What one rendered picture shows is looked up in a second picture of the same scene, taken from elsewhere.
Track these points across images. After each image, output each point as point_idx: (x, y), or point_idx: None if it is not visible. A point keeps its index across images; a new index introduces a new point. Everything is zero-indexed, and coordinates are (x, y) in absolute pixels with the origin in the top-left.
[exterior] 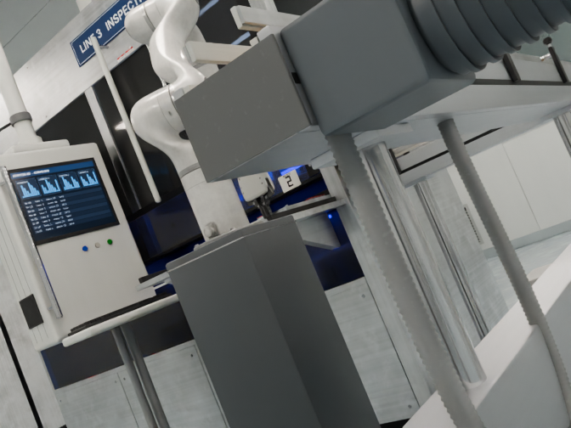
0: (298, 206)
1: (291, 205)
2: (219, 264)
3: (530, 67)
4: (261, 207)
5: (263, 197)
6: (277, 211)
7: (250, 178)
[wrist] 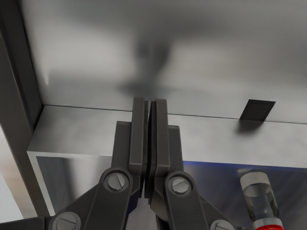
0: (18, 168)
1: (40, 185)
2: None
3: None
4: (155, 163)
5: (84, 229)
6: (95, 152)
7: None
